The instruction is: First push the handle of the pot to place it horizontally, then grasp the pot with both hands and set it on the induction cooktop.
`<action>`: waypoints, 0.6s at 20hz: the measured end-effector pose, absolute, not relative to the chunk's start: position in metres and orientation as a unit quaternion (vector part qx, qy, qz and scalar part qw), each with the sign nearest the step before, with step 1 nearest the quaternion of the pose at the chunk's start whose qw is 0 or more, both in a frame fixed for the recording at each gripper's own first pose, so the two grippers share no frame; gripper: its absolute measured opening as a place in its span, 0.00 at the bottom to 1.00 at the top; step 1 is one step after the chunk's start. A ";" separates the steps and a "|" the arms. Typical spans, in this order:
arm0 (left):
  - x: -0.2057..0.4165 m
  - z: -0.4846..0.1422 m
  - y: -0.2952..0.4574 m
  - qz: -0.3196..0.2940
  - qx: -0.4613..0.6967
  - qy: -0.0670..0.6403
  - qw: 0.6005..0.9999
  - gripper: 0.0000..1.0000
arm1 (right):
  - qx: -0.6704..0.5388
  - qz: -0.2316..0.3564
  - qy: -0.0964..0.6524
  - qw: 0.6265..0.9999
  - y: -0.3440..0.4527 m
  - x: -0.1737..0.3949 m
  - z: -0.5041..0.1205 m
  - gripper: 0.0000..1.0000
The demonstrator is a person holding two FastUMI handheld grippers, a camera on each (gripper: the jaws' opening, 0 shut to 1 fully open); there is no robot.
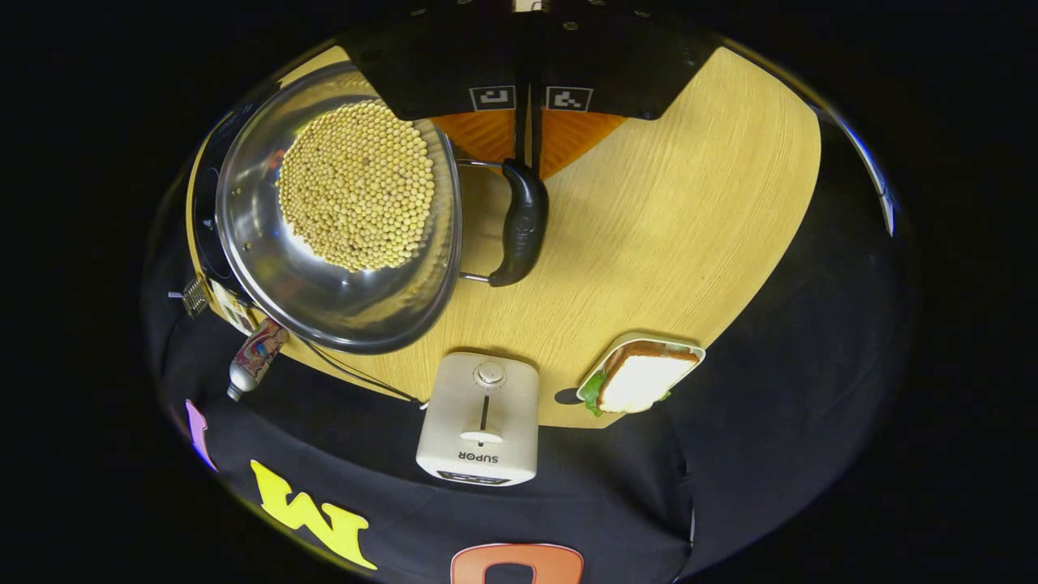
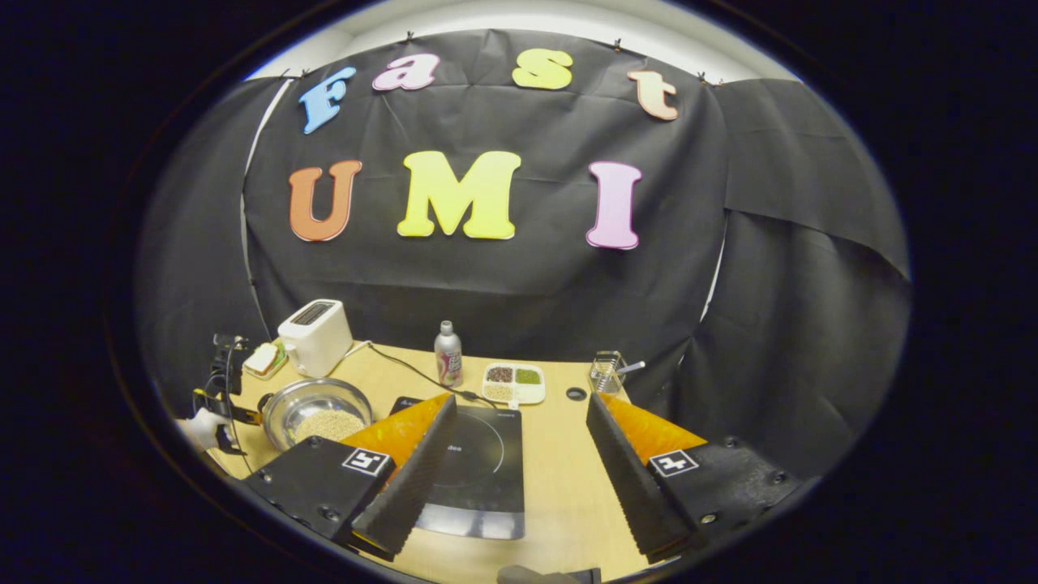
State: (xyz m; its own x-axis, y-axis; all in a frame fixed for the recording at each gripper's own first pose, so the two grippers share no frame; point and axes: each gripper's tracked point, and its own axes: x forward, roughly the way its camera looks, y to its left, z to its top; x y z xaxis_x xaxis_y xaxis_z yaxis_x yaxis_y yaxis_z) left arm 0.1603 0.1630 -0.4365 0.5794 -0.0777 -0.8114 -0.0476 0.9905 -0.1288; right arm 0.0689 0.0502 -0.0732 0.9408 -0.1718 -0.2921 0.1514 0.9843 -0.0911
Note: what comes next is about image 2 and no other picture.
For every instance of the toy sandwich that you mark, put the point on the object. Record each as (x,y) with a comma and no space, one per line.
(261,358)

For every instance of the white divided tray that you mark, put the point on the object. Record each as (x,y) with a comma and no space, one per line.
(531,395)

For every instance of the black induction cooktop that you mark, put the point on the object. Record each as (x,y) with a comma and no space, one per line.
(486,462)

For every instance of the white toaster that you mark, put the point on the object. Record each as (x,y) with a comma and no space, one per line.
(320,341)

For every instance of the clear utensil holder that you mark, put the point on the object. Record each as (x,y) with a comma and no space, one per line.
(604,377)

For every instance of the heap of dark red beans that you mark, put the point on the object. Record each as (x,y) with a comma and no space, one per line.
(499,374)

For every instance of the black round table grommet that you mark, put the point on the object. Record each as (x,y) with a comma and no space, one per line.
(576,393)

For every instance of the silver bottle with pink label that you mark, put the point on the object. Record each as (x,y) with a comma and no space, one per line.
(448,361)

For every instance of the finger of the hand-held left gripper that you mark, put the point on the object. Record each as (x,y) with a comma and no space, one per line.
(246,416)

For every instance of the heap of soybeans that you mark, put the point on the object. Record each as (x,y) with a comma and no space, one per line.
(328,424)

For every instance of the small green sandwich plate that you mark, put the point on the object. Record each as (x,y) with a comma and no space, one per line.
(281,367)

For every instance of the white pen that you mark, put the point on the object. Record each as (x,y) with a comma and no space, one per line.
(632,367)

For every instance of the heap of green beans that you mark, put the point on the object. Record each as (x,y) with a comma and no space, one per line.
(528,375)

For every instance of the heap of beige grains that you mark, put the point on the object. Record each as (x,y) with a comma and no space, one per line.
(498,392)

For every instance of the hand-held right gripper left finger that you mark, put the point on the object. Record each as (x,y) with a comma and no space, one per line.
(422,478)

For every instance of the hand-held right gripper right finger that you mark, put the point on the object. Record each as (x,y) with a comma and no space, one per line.
(628,487)

